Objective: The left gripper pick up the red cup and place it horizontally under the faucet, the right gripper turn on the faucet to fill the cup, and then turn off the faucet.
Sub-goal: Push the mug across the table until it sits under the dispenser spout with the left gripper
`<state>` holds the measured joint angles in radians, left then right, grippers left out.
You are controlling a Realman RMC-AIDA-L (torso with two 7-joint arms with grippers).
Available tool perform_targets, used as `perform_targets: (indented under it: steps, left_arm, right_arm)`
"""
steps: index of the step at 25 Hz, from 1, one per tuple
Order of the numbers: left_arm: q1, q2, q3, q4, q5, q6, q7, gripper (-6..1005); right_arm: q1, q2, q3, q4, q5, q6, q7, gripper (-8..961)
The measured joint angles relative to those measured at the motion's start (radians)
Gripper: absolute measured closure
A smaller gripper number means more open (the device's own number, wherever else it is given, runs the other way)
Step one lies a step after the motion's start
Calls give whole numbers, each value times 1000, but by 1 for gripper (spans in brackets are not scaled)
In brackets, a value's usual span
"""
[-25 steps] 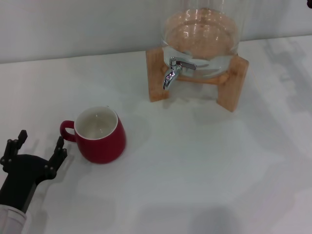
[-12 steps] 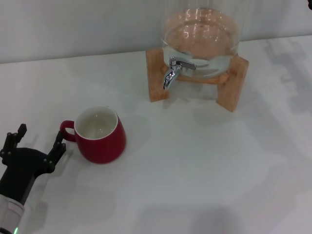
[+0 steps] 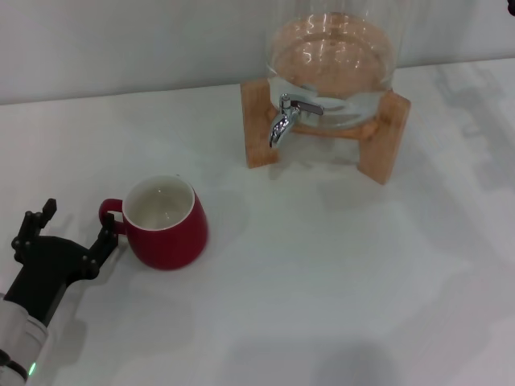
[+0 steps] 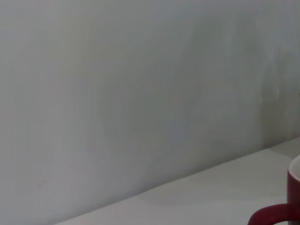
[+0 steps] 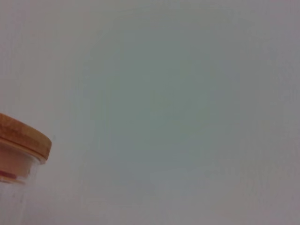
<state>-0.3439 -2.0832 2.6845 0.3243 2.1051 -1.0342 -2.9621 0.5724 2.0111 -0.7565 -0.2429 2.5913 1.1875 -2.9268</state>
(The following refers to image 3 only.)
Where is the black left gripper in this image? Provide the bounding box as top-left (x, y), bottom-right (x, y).
top-left (3, 198), bottom-right (120, 326)

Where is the red ceramic cup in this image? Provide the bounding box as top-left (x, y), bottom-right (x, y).
top-left (98, 175), bottom-right (209, 271)

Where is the chrome faucet with lever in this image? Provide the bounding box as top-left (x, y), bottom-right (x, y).
top-left (268, 92), bottom-right (325, 149)

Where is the wooden dispenser stand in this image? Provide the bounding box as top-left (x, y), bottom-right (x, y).
top-left (240, 76), bottom-right (412, 186)

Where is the glass water dispenser jar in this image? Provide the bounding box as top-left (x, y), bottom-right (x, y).
top-left (264, 0), bottom-right (406, 132)

